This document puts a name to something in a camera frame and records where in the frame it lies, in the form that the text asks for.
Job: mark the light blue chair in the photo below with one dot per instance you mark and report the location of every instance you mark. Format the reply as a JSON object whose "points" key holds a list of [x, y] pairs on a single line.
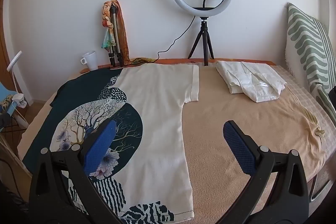
{"points": [[4, 91]]}

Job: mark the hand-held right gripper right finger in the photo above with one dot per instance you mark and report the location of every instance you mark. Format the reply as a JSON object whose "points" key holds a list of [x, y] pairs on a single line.
{"points": [[240, 148]]}

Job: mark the colourful orange scarf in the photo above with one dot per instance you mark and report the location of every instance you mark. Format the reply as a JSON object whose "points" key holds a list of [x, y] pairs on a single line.
{"points": [[124, 29]]}

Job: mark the leopard print cloth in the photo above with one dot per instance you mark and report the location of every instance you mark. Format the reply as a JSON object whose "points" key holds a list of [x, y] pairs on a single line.
{"points": [[6, 103]]}

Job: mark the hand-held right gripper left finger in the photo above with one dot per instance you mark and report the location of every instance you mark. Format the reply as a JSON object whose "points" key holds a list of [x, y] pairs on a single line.
{"points": [[101, 145]]}

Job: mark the folded grey tripod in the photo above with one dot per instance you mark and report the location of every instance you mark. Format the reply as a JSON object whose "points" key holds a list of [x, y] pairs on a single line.
{"points": [[117, 37]]}

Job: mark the white clip lamp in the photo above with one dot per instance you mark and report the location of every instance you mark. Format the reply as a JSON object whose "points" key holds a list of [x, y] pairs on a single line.
{"points": [[20, 99]]}

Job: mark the folded white shirt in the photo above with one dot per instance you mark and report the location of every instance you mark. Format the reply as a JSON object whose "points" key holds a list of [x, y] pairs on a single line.
{"points": [[244, 77]]}

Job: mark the cream and teal printed t-shirt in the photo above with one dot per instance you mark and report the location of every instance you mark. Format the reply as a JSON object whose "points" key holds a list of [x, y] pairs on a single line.
{"points": [[157, 108]]}

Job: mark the orange bed ledge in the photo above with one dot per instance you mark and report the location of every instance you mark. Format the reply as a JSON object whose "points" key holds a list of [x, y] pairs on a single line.
{"points": [[178, 60]]}

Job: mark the green striped pillow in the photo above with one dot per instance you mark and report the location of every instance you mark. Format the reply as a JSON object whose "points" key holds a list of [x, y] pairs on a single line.
{"points": [[307, 43]]}

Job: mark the white mug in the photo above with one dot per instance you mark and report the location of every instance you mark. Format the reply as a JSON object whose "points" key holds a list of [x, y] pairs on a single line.
{"points": [[90, 61]]}

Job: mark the black mini tripod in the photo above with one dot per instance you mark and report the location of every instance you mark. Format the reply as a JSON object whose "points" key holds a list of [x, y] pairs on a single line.
{"points": [[203, 35]]}

